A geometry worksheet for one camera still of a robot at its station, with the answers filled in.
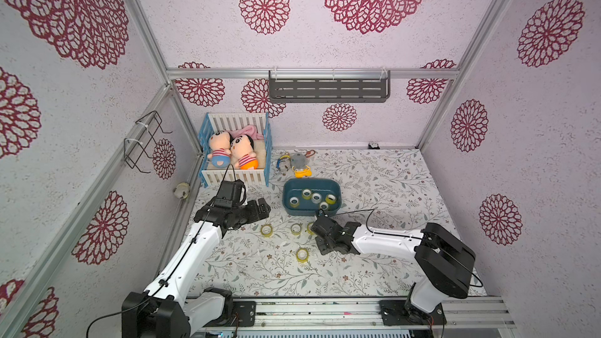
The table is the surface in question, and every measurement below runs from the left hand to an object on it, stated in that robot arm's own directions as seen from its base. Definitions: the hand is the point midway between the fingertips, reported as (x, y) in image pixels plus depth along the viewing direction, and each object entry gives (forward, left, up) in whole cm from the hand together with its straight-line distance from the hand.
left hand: (260, 213), depth 82 cm
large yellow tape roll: (0, -1, -14) cm, 14 cm away
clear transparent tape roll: (+14, -21, -13) cm, 28 cm away
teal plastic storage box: (+17, -27, -11) cm, 34 cm away
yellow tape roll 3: (0, -12, -13) cm, 18 cm away
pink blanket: (+46, +11, -2) cm, 47 cm away
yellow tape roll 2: (+16, -17, -14) cm, 27 cm away
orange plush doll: (+33, +12, -1) cm, 35 cm away
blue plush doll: (+37, +22, -3) cm, 43 cm away
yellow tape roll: (+12, -12, -14) cm, 22 cm away
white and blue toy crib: (+47, +19, +2) cm, 51 cm away
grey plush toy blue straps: (+31, -7, -10) cm, 33 cm away
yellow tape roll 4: (-8, -17, +5) cm, 20 cm away
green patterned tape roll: (-10, -15, -14) cm, 23 cm away
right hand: (-4, -25, -13) cm, 29 cm away
